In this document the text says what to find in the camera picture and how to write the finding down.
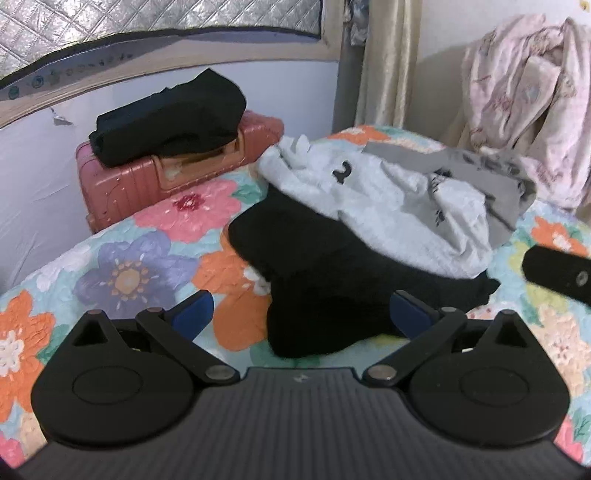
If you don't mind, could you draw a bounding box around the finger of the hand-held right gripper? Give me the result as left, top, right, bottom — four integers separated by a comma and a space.
522, 244, 591, 306

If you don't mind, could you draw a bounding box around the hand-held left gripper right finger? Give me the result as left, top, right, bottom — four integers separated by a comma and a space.
362, 290, 532, 387

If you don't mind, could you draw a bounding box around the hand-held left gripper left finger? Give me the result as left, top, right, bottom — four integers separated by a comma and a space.
67, 291, 242, 386

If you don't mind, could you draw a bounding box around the black garment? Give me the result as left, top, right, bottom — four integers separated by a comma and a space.
228, 185, 502, 358

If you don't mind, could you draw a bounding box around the white sweatshirt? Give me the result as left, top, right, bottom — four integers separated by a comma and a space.
256, 135, 497, 280

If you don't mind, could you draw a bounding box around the floral bedspread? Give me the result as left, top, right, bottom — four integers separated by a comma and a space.
0, 124, 591, 467

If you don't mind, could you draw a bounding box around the pink suitcase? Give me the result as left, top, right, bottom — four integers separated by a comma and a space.
76, 110, 284, 234

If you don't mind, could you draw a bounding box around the grey garment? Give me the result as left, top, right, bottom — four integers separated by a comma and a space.
362, 141, 539, 247

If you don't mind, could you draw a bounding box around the pink printed blanket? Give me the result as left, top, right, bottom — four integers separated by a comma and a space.
462, 14, 591, 213

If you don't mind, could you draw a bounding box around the beige curtain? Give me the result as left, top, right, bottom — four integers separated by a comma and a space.
353, 0, 423, 130

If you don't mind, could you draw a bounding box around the silver quilted window cover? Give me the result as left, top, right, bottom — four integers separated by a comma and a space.
0, 0, 324, 79

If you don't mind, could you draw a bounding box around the beige window frame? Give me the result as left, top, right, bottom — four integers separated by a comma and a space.
0, 0, 347, 130

